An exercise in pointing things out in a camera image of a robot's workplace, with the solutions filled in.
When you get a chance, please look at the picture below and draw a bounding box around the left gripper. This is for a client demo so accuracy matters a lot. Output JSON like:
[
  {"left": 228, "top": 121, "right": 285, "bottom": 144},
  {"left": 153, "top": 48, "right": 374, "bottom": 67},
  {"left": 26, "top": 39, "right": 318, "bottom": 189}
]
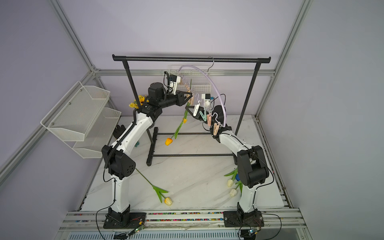
[{"left": 159, "top": 91, "right": 193, "bottom": 110}]

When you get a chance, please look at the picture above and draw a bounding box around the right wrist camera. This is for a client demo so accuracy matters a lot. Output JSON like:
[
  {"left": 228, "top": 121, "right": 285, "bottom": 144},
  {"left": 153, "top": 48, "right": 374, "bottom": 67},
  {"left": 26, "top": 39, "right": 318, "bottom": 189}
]
[{"left": 201, "top": 94, "right": 212, "bottom": 112}]

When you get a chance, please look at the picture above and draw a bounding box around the white mesh two-tier shelf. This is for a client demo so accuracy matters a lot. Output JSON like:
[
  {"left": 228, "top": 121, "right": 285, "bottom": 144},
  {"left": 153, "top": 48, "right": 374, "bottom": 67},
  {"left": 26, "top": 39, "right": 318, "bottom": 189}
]
[{"left": 41, "top": 82, "right": 121, "bottom": 159}]

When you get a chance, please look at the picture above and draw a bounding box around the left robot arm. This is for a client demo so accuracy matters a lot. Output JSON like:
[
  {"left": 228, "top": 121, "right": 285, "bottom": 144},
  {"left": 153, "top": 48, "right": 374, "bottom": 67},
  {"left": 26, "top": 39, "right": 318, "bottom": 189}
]
[{"left": 102, "top": 82, "right": 193, "bottom": 214}]

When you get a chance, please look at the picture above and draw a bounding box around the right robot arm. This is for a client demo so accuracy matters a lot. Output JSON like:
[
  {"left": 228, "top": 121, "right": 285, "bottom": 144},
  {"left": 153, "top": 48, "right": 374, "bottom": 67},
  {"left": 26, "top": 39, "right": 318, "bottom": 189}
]
[{"left": 186, "top": 107, "right": 271, "bottom": 215}]

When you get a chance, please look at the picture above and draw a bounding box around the aluminium front rail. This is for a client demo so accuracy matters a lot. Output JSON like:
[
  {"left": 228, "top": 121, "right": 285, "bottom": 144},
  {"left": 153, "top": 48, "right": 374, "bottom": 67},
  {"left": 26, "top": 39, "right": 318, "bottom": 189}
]
[{"left": 55, "top": 209, "right": 312, "bottom": 240}]

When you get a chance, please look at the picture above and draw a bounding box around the pale yellow tulip front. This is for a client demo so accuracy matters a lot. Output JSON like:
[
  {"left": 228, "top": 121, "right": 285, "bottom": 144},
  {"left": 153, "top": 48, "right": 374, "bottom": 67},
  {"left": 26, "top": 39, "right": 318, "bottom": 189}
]
[{"left": 135, "top": 168, "right": 173, "bottom": 206}]

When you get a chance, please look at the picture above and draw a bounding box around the black clothes rack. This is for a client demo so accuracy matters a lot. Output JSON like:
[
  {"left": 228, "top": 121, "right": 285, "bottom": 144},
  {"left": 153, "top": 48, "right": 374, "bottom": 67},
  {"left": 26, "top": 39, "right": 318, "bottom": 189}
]
[{"left": 111, "top": 54, "right": 272, "bottom": 167}]

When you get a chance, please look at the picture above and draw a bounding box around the white wire wall basket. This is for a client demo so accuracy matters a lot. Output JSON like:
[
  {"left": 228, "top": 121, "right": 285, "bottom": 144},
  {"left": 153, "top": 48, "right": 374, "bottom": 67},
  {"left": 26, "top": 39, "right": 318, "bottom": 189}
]
[{"left": 168, "top": 65, "right": 212, "bottom": 94}]

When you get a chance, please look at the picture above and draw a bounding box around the sunflower bouquet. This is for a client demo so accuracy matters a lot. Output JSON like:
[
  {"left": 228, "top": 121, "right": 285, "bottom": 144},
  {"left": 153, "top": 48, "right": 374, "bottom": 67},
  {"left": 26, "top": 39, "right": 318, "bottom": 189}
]
[{"left": 129, "top": 95, "right": 149, "bottom": 109}]

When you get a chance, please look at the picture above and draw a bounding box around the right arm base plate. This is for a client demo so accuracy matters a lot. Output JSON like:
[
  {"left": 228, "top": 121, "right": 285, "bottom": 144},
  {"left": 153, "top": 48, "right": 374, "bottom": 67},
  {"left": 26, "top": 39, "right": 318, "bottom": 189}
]
[{"left": 223, "top": 211, "right": 265, "bottom": 227}]

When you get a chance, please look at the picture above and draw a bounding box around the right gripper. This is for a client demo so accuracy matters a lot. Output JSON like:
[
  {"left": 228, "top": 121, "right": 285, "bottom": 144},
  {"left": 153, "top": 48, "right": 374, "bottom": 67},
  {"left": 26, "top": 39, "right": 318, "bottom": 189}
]
[{"left": 186, "top": 106, "right": 218, "bottom": 128}]

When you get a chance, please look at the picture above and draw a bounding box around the purple clip hanger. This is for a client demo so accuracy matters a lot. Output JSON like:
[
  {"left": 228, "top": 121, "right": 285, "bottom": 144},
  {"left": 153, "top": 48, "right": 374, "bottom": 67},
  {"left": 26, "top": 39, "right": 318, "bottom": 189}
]
[{"left": 176, "top": 56, "right": 228, "bottom": 136}]

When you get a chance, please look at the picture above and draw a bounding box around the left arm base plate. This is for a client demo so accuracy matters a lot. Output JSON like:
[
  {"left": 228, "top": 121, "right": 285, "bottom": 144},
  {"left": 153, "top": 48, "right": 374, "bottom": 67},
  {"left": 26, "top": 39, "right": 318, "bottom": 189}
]
[{"left": 103, "top": 211, "right": 147, "bottom": 229}]

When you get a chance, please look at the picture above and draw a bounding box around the white tulip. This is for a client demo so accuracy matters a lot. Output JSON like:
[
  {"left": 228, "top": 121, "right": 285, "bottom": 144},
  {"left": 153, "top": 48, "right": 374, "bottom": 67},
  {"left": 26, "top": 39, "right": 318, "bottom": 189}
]
[
  {"left": 230, "top": 182, "right": 243, "bottom": 197},
  {"left": 224, "top": 169, "right": 238, "bottom": 188}
]

